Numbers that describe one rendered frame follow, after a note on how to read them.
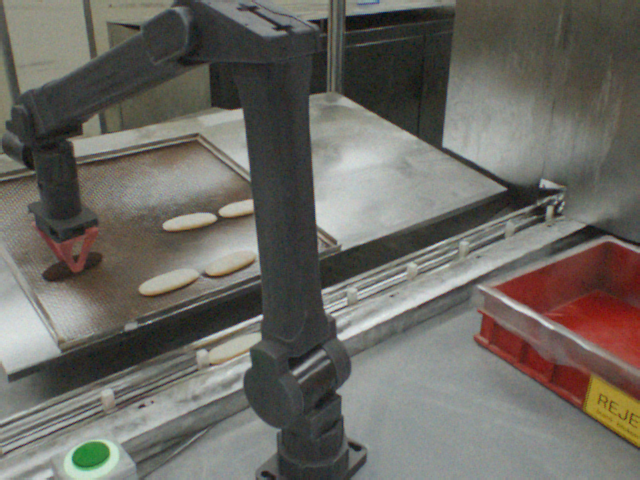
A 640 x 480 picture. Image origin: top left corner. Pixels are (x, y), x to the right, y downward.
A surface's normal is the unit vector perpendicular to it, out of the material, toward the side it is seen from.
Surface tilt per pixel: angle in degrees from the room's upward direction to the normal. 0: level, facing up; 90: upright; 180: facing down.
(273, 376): 90
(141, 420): 0
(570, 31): 90
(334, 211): 10
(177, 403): 0
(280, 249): 90
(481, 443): 0
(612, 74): 90
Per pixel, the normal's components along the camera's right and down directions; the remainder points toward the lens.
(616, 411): -0.84, 0.25
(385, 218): 0.11, -0.82
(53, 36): 0.62, 0.35
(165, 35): -0.65, 0.34
